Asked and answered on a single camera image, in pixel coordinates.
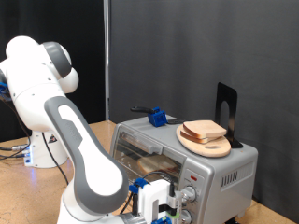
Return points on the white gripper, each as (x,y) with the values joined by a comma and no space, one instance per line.
(152,199)

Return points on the white bread slice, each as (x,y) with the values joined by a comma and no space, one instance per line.
(190,138)
(157,163)
(204,127)

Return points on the silver oven knob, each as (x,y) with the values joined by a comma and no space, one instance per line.
(187,217)
(189,194)

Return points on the metal spatula with blue block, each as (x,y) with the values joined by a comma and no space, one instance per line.
(157,118)

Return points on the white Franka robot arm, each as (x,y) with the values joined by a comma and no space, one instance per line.
(87,174)

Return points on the silver toaster oven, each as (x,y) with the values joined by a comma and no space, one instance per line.
(218,174)

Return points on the round wooden board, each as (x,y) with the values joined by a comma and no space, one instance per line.
(211,149)

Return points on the vertical metal pole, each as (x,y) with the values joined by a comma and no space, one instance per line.
(106,77)

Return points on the black metal bookend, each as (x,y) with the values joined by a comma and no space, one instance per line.
(230,93)

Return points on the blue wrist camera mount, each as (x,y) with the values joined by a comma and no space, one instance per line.
(162,220)

